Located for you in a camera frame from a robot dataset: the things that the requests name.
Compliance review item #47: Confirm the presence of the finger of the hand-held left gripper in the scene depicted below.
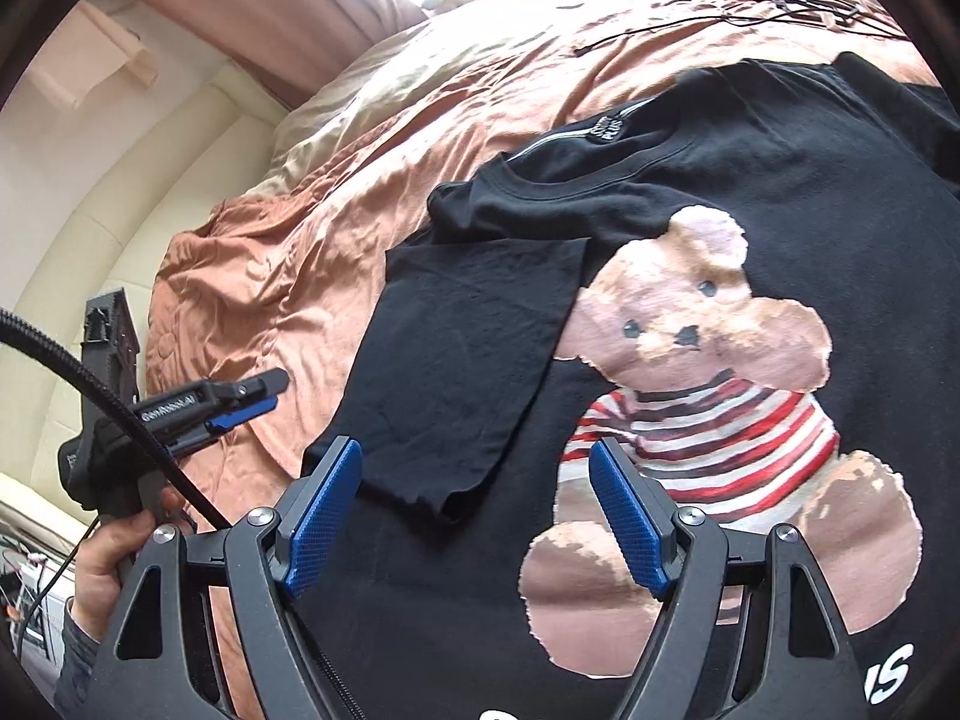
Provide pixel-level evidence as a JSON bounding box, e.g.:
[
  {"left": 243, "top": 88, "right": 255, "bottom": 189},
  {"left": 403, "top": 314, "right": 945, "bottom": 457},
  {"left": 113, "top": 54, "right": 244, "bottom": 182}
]
[
  {"left": 135, "top": 369, "right": 290, "bottom": 433},
  {"left": 161, "top": 399, "right": 278, "bottom": 457}
]

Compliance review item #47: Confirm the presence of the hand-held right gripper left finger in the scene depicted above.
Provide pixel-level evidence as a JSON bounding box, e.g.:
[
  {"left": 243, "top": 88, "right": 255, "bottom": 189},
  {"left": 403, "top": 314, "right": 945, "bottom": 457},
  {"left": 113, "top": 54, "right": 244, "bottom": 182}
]
[{"left": 90, "top": 435, "right": 365, "bottom": 720}]

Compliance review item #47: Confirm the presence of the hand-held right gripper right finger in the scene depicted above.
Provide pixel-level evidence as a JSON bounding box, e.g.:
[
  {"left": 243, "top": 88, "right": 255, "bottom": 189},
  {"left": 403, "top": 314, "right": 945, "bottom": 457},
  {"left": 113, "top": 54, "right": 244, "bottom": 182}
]
[{"left": 589, "top": 439, "right": 882, "bottom": 720}]

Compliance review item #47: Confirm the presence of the black bear print t-shirt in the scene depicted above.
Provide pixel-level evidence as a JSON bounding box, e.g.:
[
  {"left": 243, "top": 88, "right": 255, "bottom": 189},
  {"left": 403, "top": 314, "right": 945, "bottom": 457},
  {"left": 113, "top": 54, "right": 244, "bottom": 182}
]
[{"left": 300, "top": 52, "right": 960, "bottom": 720}]

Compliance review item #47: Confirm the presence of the person's left forearm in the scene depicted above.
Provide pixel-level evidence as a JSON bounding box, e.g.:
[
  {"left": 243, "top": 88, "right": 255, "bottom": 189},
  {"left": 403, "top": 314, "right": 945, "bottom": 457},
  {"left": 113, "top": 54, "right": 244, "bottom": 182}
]
[{"left": 52, "top": 600, "right": 106, "bottom": 717}]

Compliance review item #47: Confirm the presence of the black clothes hanger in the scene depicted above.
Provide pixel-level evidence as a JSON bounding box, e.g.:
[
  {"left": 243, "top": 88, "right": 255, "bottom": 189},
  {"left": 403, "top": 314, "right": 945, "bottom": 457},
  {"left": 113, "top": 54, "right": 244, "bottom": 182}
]
[{"left": 776, "top": 0, "right": 863, "bottom": 27}]

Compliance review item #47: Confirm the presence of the person's left hand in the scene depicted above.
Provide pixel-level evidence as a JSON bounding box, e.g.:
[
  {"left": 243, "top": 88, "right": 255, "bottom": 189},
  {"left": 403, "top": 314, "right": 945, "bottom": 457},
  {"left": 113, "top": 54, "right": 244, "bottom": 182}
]
[{"left": 66, "top": 491, "right": 196, "bottom": 642}]

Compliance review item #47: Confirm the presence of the orange-brown blanket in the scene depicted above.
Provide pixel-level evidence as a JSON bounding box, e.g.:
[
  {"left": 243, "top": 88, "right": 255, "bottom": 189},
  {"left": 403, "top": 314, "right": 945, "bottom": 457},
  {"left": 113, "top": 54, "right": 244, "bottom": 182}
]
[{"left": 142, "top": 0, "right": 931, "bottom": 720}]

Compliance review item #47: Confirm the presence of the cream padded headboard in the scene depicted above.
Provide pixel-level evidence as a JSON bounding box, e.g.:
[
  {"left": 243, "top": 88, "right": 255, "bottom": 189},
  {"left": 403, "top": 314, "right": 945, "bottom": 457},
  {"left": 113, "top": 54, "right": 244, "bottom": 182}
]
[{"left": 0, "top": 79, "right": 282, "bottom": 481}]

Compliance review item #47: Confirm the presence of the pink curtain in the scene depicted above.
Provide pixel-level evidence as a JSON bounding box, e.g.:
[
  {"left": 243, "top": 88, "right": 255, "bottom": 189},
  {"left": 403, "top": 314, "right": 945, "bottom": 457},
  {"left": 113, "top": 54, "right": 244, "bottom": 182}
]
[{"left": 112, "top": 0, "right": 432, "bottom": 110}]

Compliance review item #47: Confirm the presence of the black braided cable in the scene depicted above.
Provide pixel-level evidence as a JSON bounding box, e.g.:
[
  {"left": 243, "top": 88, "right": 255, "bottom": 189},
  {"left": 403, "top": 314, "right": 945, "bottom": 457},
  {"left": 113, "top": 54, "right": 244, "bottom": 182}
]
[{"left": 0, "top": 307, "right": 350, "bottom": 720}]

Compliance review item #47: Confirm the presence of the pale pink wall hanging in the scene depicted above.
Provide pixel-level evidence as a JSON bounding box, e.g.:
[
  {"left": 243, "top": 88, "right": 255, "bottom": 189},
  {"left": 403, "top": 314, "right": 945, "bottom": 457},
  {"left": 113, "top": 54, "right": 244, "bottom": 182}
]
[{"left": 34, "top": 0, "right": 160, "bottom": 113}]

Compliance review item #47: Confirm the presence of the thin black cable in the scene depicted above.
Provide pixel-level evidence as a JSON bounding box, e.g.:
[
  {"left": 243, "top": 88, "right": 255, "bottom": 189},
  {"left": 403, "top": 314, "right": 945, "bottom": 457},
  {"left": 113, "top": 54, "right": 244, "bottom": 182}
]
[{"left": 574, "top": 7, "right": 912, "bottom": 57}]

